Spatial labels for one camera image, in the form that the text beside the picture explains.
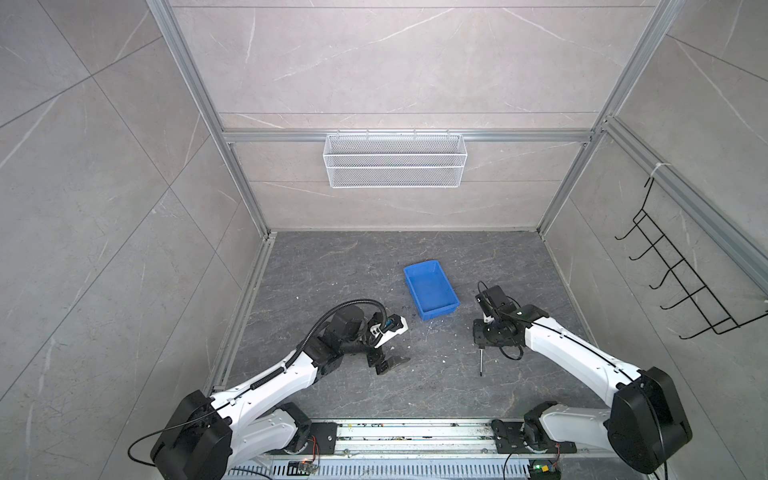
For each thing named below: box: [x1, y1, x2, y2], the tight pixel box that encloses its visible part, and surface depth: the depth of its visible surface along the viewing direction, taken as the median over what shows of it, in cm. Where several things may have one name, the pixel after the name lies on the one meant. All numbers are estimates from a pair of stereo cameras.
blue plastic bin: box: [404, 260, 460, 321], surface depth 102 cm
